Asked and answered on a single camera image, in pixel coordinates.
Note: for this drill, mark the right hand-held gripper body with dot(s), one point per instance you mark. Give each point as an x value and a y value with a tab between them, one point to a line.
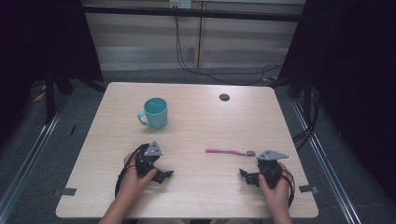
270	169

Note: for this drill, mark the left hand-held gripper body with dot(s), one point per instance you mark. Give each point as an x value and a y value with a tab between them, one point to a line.
146	161

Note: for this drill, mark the pink toothbrush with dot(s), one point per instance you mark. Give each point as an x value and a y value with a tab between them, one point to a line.
229	151

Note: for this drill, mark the person's right hand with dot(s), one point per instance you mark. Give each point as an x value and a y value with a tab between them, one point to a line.
277	194

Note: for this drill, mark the person's left hand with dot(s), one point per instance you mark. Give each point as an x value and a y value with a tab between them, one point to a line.
132	183

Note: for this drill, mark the grey tape piece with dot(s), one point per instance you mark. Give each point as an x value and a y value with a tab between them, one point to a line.
68	191
308	188

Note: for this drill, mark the teal cup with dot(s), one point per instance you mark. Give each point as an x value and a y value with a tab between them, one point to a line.
155	113

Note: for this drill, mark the dark round table grommet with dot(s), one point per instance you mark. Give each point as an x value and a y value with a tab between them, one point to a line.
224	97

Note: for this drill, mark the black metal stand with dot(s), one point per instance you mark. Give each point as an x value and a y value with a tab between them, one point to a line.
306	93
49	99

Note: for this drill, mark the black curtain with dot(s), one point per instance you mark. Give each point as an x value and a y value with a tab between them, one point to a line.
37	37
355	77

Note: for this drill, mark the yellow thing on floor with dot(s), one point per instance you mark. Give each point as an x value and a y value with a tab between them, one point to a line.
39	97

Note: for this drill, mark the black horizontal bar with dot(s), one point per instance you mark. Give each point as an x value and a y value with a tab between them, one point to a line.
186	13

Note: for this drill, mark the metal floor rail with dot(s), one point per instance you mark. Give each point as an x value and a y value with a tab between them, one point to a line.
330	174
28	161

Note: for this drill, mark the white wall outlet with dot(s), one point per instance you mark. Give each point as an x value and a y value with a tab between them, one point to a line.
180	3

